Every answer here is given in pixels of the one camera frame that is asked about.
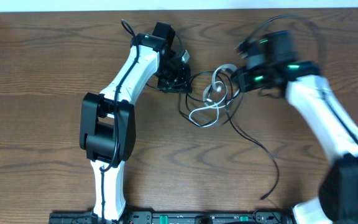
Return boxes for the black usb cable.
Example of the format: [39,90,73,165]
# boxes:
[178,70,280,201]

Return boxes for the white usb cable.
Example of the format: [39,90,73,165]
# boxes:
[188,63,241,128]

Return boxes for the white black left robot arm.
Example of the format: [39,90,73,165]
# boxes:
[80,20,191,223]

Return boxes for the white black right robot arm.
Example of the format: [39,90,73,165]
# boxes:
[234,30,358,223]

